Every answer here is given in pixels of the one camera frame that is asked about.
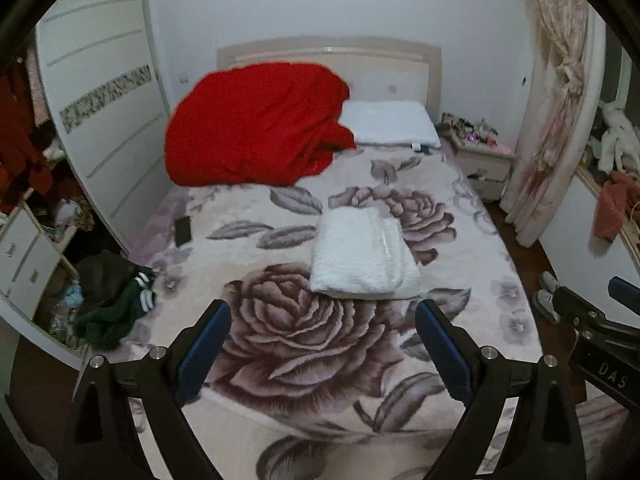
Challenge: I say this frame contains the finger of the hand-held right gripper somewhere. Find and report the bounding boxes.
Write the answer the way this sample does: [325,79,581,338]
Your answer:
[554,285,609,332]
[608,276,640,314]

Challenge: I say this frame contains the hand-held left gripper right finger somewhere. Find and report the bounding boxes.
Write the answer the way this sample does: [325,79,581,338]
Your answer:
[415,299,588,480]

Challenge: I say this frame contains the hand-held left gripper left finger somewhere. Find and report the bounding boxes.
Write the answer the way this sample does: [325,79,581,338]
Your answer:
[57,299,232,480]

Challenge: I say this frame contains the white fluffy garment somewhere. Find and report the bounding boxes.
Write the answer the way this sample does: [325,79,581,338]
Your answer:
[308,206,423,301]

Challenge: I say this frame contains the red hanging clothes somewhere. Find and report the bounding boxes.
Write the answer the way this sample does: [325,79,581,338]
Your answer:
[0,60,66,216]

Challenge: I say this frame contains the orange cloth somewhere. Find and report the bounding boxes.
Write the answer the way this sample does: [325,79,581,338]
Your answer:
[594,170,640,242]

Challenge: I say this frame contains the dark green striped garment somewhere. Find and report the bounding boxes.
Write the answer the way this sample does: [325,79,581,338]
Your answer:
[74,265,158,351]

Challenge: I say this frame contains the floral plush blanket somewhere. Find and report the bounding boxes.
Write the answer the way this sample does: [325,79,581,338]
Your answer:
[75,152,546,480]

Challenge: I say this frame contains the dark cloth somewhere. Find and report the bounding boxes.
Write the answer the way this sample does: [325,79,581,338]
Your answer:
[75,250,138,306]

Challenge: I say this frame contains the white plush toy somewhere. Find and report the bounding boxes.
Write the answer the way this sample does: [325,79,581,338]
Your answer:
[595,100,640,173]

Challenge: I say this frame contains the beige nightstand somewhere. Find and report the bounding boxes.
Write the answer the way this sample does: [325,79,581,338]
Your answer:
[447,135,518,201]

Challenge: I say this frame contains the pink floral curtain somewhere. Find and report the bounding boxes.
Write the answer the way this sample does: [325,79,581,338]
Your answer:
[500,0,608,248]

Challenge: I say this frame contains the white drawer cabinet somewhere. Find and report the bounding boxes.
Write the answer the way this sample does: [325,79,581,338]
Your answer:
[0,200,81,321]

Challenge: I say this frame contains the cluster of small cosmetics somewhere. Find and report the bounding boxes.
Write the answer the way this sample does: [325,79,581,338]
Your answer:
[435,112,513,156]

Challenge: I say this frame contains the red quilt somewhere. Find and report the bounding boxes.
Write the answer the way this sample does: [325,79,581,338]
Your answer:
[165,62,357,188]

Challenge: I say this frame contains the white pillow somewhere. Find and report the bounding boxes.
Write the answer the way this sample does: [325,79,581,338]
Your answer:
[337,100,443,151]

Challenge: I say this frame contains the beige bed headboard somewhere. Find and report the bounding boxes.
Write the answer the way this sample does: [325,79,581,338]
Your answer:
[216,36,444,116]

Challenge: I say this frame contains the white wardrobe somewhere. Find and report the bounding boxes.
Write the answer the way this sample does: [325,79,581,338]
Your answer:
[35,0,173,256]

